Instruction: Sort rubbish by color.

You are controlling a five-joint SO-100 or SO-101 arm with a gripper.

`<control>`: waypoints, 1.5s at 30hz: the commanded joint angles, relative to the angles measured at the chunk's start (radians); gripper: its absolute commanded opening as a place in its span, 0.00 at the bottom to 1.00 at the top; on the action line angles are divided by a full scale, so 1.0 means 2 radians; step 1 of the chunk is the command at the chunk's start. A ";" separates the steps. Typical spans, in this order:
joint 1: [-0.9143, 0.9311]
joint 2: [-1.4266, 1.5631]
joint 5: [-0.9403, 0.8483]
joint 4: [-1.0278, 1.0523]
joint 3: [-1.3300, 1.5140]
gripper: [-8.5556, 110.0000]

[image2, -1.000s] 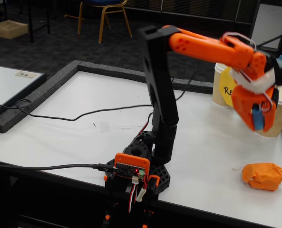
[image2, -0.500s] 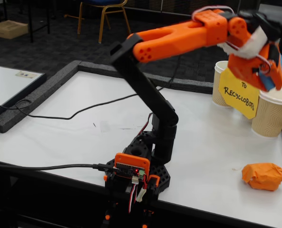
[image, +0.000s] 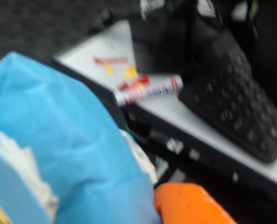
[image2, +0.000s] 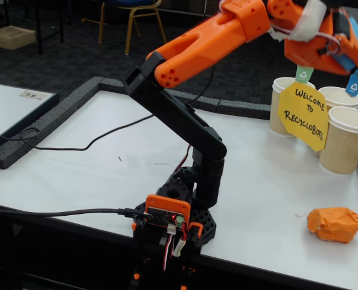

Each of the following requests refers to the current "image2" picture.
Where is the gold frame blue chair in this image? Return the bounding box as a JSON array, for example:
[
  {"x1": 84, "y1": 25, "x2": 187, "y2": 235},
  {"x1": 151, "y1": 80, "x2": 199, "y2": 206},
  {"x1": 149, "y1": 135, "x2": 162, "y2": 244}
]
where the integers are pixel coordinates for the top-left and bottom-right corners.
[{"x1": 81, "y1": 0, "x2": 169, "y2": 56}]

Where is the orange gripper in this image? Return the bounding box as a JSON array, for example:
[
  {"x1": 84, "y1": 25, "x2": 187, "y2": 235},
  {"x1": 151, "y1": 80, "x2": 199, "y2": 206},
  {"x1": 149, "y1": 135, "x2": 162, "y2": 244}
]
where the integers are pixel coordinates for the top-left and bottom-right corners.
[{"x1": 284, "y1": 8, "x2": 358, "y2": 76}]

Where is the small paper sticker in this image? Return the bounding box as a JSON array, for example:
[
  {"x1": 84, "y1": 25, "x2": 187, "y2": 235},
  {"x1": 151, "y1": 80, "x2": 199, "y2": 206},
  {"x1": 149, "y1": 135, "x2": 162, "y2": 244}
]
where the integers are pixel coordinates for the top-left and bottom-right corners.
[{"x1": 19, "y1": 90, "x2": 48, "y2": 100}]

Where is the clear tape strip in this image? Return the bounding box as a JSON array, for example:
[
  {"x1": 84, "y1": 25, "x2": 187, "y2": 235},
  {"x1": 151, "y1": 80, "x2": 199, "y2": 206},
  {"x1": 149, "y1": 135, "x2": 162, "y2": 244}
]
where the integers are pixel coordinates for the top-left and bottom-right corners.
[{"x1": 126, "y1": 153, "x2": 141, "y2": 169}]

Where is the yellow welcome paper sign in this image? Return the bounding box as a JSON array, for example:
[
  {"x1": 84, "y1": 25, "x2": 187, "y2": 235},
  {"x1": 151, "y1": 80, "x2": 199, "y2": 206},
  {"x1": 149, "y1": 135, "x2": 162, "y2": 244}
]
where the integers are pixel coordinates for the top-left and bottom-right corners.
[{"x1": 276, "y1": 83, "x2": 330, "y2": 152}]

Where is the orange controller board mount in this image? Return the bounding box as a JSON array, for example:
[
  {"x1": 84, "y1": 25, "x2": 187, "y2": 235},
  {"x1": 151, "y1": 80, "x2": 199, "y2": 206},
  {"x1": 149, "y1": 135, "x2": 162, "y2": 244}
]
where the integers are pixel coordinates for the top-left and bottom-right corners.
[{"x1": 144, "y1": 194, "x2": 192, "y2": 228}]

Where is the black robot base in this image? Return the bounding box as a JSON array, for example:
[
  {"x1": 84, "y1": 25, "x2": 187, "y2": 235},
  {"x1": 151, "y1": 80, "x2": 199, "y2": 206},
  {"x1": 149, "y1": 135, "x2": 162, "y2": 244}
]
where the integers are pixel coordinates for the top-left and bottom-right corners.
[{"x1": 132, "y1": 164, "x2": 218, "y2": 257}]

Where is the black orange table clamp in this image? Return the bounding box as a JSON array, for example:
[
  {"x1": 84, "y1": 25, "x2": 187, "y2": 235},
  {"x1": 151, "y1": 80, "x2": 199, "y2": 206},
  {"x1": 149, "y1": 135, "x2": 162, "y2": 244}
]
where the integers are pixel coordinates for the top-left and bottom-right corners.
[
  {"x1": 129, "y1": 222, "x2": 148, "y2": 290},
  {"x1": 180, "y1": 222, "x2": 204, "y2": 290}
]

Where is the red white black servo wire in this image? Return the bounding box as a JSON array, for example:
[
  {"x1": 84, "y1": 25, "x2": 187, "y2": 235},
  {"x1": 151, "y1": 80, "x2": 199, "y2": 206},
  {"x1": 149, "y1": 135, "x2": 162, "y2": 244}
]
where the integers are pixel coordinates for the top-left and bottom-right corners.
[
  {"x1": 178, "y1": 144, "x2": 195, "y2": 170},
  {"x1": 161, "y1": 225, "x2": 179, "y2": 272},
  {"x1": 268, "y1": 24, "x2": 343, "y2": 57}
]

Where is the black metal table frame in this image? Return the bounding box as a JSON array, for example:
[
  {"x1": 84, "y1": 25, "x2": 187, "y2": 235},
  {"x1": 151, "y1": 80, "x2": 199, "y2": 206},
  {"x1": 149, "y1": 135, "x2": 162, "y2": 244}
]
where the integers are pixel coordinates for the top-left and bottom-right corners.
[{"x1": 0, "y1": 0, "x2": 65, "y2": 56}]

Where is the brown cardboard box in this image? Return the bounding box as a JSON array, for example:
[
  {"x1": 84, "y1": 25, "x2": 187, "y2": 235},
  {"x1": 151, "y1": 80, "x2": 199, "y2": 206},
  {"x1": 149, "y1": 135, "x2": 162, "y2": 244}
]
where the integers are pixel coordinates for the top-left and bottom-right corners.
[{"x1": 0, "y1": 25, "x2": 37, "y2": 51}]

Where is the green recycling bin label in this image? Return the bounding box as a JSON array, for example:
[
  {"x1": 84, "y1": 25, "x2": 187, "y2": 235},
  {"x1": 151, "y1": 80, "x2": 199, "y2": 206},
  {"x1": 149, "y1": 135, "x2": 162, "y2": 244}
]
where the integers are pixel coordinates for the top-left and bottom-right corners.
[{"x1": 295, "y1": 65, "x2": 315, "y2": 85}]

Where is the ribbed beige paper cup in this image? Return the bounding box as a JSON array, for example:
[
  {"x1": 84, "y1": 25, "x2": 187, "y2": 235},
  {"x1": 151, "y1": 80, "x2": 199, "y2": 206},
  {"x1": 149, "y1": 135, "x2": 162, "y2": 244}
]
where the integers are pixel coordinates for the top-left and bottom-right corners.
[
  {"x1": 319, "y1": 86, "x2": 358, "y2": 110},
  {"x1": 319, "y1": 106, "x2": 358, "y2": 175},
  {"x1": 269, "y1": 77, "x2": 317, "y2": 138}
]

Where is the blue recycling bin label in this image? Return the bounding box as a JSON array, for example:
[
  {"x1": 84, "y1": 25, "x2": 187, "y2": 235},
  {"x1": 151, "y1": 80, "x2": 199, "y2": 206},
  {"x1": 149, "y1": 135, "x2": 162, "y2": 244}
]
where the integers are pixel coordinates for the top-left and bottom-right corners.
[{"x1": 345, "y1": 70, "x2": 358, "y2": 98}]

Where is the white cable connector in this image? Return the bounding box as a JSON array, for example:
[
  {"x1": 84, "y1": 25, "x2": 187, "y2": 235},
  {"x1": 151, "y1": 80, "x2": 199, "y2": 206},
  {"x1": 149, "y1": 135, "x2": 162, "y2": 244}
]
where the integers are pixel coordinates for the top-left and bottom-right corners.
[{"x1": 173, "y1": 238, "x2": 187, "y2": 258}]

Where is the thick black usb cable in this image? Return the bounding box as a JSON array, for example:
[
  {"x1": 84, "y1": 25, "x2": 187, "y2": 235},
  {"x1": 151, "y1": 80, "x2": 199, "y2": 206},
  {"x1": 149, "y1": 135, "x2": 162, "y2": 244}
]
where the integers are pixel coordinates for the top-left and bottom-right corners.
[{"x1": 0, "y1": 201, "x2": 152, "y2": 219}]

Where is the orange crumpled paper ball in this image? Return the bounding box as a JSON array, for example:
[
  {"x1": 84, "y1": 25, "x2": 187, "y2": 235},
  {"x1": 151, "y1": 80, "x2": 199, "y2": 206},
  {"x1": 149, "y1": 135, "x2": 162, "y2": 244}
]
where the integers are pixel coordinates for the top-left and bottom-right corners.
[{"x1": 306, "y1": 207, "x2": 358, "y2": 244}]

